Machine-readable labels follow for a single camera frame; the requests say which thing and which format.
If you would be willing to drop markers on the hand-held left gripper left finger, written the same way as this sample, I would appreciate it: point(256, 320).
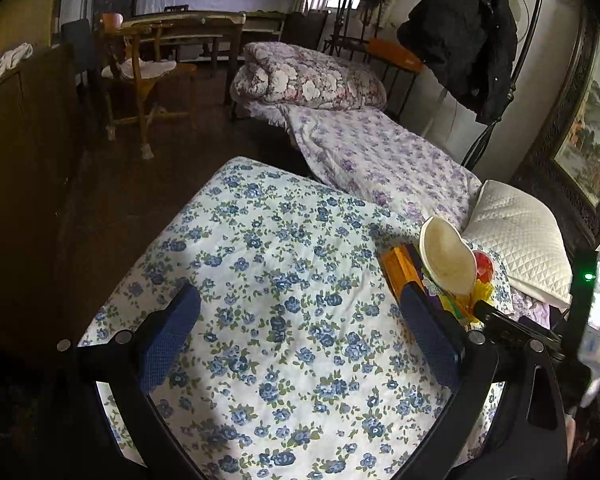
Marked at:
point(170, 340)

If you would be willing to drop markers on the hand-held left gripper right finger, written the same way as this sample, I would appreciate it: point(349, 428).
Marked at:
point(430, 340)

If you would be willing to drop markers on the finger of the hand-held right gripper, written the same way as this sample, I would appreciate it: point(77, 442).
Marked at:
point(510, 324)

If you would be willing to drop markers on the yellow wrapper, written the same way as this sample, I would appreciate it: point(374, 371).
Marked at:
point(480, 293)

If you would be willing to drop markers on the red plastic cup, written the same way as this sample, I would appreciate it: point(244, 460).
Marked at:
point(483, 266)

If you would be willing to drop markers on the orange striped box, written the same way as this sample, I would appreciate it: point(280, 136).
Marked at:
point(397, 270)

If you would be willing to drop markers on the purple floral cloth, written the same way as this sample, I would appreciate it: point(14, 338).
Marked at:
point(530, 308)

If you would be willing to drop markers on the white quilted pillow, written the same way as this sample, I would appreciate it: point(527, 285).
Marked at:
point(520, 240)

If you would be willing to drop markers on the blue floral blanket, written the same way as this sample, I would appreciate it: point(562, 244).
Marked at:
point(280, 310)

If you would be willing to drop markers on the framed landscape painting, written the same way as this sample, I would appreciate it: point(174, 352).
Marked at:
point(590, 135)

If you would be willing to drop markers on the black metal coat stand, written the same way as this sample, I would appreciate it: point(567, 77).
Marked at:
point(481, 141)

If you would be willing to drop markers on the purple floral bedsheet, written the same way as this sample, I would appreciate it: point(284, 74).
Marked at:
point(380, 160)

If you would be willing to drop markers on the wooden cabinet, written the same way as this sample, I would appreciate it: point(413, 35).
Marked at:
point(25, 185)

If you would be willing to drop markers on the wooden chair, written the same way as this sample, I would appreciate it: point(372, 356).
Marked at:
point(140, 75)

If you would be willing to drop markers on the metal chair with orange seat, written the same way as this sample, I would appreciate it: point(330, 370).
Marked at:
point(395, 55)

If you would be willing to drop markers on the rolled maroon floral quilt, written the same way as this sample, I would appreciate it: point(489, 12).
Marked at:
point(305, 75)

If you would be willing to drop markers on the black jacket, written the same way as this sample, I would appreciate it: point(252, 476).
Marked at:
point(460, 35)

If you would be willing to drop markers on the dark blue chair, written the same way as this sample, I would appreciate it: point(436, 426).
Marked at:
point(76, 47)

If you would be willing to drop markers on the wooden table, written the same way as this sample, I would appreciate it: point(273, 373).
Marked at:
point(190, 20)

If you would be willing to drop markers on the white cloth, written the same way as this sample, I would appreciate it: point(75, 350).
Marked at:
point(10, 60)

